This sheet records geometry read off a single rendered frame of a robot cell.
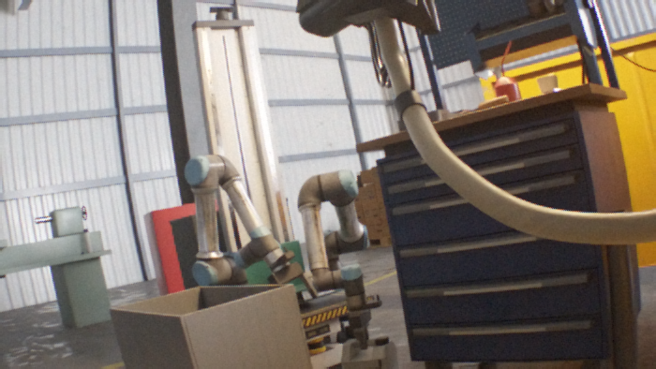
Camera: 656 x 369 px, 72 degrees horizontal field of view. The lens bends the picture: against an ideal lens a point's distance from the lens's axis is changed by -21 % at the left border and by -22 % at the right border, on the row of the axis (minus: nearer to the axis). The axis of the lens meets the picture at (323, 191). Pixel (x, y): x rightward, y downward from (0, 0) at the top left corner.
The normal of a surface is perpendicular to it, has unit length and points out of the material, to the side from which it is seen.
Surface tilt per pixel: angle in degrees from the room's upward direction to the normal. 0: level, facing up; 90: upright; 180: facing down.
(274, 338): 90
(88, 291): 90
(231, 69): 90
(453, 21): 90
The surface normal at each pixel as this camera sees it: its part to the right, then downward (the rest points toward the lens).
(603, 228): -0.71, -0.04
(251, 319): 0.71, -0.15
